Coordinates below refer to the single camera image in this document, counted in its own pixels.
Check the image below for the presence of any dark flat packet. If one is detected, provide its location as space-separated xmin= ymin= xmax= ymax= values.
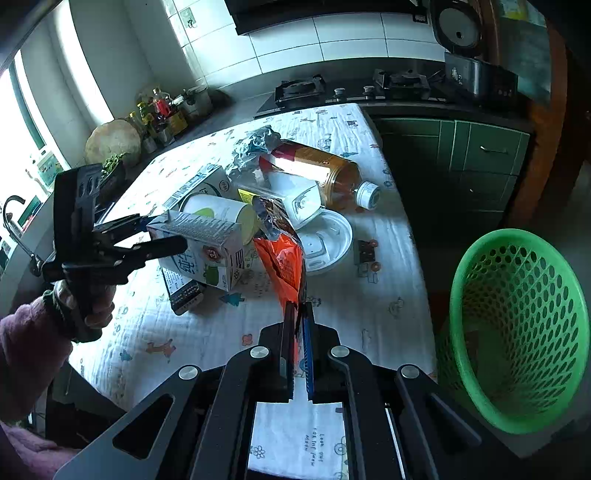
xmin=161 ymin=268 xmax=206 ymax=315

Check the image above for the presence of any white plastic container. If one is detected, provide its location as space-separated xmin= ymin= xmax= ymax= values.
xmin=270 ymin=173 xmax=324 ymax=230

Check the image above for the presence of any crumpled silver foil wrapper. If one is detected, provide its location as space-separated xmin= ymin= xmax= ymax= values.
xmin=226 ymin=127 xmax=282 ymax=181

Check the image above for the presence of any printed white tablecloth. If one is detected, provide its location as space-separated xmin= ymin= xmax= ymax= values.
xmin=69 ymin=102 xmax=437 ymax=480

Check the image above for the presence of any black gas stove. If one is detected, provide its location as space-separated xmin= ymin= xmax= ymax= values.
xmin=254 ymin=69 xmax=448 ymax=116

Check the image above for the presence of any green plastic mesh basket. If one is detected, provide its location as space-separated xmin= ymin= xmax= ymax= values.
xmin=436 ymin=228 xmax=591 ymax=435

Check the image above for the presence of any metal pot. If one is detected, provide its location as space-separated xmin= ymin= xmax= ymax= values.
xmin=184 ymin=85 xmax=214 ymax=121

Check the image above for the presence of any green white box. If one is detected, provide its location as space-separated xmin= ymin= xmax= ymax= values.
xmin=37 ymin=150 xmax=64 ymax=184

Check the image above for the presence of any green white milk carton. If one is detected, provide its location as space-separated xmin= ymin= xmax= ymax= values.
xmin=147 ymin=210 xmax=257 ymax=292

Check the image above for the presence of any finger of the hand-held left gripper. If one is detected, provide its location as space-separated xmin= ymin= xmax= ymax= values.
xmin=95 ymin=213 xmax=157 ymax=243
xmin=98 ymin=233 xmax=188 ymax=274

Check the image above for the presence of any white plastic lid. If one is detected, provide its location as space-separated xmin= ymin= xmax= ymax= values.
xmin=295 ymin=211 xmax=354 ymax=276

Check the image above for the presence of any metal faucet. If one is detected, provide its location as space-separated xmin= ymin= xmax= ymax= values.
xmin=2 ymin=196 xmax=44 ymax=273

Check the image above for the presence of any orange snack bag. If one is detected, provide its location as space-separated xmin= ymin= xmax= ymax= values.
xmin=252 ymin=195 xmax=311 ymax=365

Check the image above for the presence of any white blue carton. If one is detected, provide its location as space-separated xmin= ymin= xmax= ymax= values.
xmin=164 ymin=165 xmax=238 ymax=213

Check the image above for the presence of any green vegetable bunch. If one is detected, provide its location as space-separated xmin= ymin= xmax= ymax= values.
xmin=99 ymin=152 xmax=127 ymax=195

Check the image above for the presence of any person's left forearm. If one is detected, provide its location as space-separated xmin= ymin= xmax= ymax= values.
xmin=0 ymin=291 xmax=102 ymax=423

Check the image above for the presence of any wooden cabinet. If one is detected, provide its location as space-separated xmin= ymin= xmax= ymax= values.
xmin=480 ymin=0 xmax=571 ymax=139

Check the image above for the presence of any person's left hand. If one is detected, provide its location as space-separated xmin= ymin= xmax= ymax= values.
xmin=53 ymin=281 xmax=116 ymax=328

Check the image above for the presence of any round wooden cutting board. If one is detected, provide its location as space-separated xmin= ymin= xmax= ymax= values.
xmin=84 ymin=119 xmax=141 ymax=167

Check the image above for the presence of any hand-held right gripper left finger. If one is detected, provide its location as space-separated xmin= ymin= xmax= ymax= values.
xmin=53 ymin=302 xmax=296 ymax=480

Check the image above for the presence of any green kitchen cabinet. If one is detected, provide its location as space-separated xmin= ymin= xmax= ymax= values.
xmin=374 ymin=115 xmax=532 ymax=213

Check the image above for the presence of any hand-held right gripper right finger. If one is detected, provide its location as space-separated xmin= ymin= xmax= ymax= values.
xmin=302 ymin=305 xmax=528 ymax=480

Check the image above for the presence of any large tea bottle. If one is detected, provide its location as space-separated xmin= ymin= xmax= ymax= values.
xmin=259 ymin=140 xmax=382 ymax=212

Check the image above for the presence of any white paper cup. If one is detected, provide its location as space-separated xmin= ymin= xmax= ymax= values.
xmin=179 ymin=194 xmax=262 ymax=243

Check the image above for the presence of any black rice cooker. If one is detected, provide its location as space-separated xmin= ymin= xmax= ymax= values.
xmin=429 ymin=0 xmax=520 ymax=100

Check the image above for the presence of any red sauce bottle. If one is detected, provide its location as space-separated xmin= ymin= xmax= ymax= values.
xmin=152 ymin=88 xmax=172 ymax=121

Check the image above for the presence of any small bottle yellow label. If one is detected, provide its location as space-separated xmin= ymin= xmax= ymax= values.
xmin=238 ymin=185 xmax=278 ymax=208

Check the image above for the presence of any black range hood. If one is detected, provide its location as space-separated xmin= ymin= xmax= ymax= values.
xmin=226 ymin=0 xmax=432 ymax=35

